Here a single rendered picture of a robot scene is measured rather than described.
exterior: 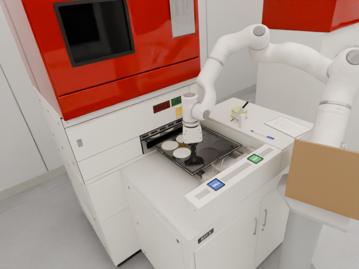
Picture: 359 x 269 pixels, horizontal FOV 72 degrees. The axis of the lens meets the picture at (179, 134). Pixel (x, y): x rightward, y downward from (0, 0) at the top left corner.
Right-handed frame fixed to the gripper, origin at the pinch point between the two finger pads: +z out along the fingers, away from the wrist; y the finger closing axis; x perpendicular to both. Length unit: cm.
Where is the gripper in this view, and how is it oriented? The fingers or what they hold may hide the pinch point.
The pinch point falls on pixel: (193, 148)
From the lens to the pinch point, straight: 136.9
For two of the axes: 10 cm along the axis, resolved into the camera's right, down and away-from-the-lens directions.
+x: -0.8, -5.0, 8.6
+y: 9.9, -1.1, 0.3
